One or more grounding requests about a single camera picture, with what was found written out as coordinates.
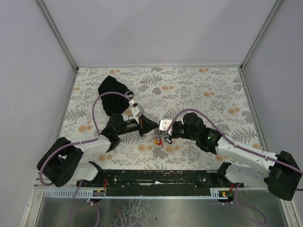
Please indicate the key bunch with coloured tags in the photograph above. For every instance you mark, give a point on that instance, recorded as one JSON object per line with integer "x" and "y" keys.
{"x": 161, "y": 137}

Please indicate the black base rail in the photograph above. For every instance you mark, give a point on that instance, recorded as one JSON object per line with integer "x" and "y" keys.
{"x": 159, "y": 183}

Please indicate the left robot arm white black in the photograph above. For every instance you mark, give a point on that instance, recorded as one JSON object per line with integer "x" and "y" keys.
{"x": 61, "y": 162}

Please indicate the grey slotted cable duct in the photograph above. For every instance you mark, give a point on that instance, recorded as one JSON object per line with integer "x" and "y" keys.
{"x": 69, "y": 193}

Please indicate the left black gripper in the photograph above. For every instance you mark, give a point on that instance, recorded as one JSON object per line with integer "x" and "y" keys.
{"x": 141, "y": 126}

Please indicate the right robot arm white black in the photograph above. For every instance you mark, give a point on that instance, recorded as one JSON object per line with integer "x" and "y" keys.
{"x": 279, "y": 173}

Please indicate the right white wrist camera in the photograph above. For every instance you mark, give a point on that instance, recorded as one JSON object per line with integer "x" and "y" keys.
{"x": 164, "y": 125}

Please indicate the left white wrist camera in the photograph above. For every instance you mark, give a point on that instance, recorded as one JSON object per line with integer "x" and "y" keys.
{"x": 137, "y": 110}

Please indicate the black drawstring bag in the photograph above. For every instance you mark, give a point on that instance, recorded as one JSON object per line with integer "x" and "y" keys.
{"x": 116, "y": 101}

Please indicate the floral table mat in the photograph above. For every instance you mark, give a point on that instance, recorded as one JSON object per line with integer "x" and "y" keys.
{"x": 163, "y": 93}

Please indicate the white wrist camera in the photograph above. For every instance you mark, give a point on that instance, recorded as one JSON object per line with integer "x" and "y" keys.
{"x": 137, "y": 110}
{"x": 164, "y": 125}

